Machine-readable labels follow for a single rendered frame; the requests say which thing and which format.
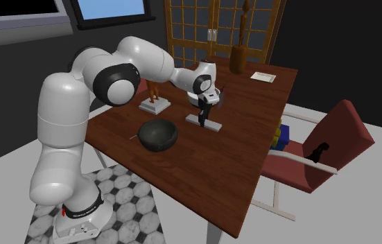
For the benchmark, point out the thin blue pen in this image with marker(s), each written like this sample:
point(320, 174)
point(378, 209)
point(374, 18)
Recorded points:
point(134, 137)

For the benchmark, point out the black bowl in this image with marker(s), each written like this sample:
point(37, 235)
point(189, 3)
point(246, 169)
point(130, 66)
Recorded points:
point(158, 135)

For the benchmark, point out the black framed window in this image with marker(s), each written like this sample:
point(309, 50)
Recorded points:
point(113, 8)

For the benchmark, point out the white bowl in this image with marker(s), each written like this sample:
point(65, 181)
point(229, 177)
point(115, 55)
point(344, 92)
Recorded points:
point(192, 99)

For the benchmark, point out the tile patterned robot stand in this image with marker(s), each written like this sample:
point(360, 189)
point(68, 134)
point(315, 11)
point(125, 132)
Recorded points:
point(133, 209)

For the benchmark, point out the grey flat slab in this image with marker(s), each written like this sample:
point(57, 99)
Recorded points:
point(213, 125)

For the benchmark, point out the white square plate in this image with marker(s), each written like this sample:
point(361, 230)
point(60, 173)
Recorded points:
point(262, 77)

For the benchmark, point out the red chair with white frame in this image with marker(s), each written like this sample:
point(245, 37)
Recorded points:
point(342, 135)

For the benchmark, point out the black angular object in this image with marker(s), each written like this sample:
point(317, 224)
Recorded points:
point(319, 150)

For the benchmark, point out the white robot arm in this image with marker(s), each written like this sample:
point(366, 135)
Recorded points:
point(62, 111)

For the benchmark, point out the orange figure on white base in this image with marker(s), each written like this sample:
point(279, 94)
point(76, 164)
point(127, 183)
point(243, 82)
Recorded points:
point(154, 104)

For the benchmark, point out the brown wooden table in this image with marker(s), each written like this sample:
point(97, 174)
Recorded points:
point(217, 169)

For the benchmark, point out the blue and yellow box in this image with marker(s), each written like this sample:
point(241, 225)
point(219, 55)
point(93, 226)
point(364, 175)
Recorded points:
point(281, 138)

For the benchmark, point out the tall brown wooden figure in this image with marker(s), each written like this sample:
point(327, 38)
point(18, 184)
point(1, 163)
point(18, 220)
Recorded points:
point(238, 57)

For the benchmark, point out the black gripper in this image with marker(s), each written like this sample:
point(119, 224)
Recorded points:
point(204, 112)

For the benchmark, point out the wooden lattice door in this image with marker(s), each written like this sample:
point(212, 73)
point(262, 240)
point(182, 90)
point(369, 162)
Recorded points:
point(194, 30)

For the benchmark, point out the grey framed window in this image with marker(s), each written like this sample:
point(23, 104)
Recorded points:
point(18, 17)

